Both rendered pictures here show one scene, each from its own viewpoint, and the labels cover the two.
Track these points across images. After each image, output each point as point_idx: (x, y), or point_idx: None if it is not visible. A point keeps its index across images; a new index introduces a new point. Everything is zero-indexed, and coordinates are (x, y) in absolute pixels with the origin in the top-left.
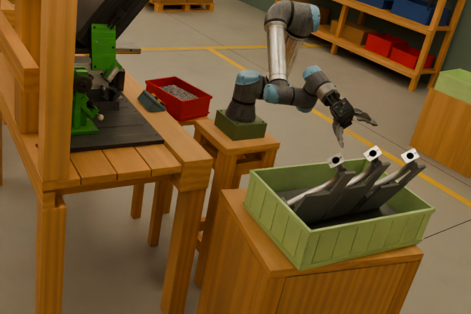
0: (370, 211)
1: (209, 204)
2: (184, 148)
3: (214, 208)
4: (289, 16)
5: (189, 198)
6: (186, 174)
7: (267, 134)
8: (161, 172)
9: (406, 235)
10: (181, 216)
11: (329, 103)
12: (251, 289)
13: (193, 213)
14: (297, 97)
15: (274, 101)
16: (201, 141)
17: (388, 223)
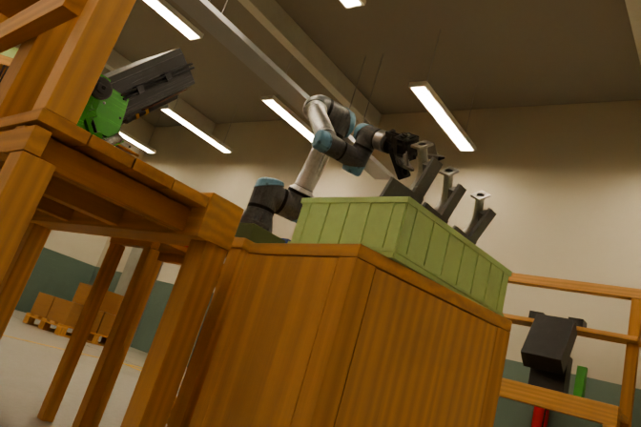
0: None
1: (204, 327)
2: None
3: (213, 328)
4: (329, 105)
5: (205, 254)
6: (211, 213)
7: None
8: (184, 191)
9: (489, 294)
10: (186, 286)
11: (386, 148)
12: (320, 303)
13: (203, 283)
14: (350, 148)
15: (326, 144)
16: None
17: (474, 255)
